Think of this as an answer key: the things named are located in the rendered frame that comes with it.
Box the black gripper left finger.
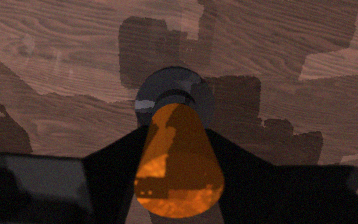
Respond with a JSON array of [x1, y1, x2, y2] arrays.
[[0, 125, 149, 224]]

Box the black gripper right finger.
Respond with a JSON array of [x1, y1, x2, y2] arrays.
[[205, 128, 358, 224]]

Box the dark grey round pedestal with silver d-shaped shaft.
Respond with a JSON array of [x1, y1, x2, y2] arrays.
[[135, 66, 215, 129]]

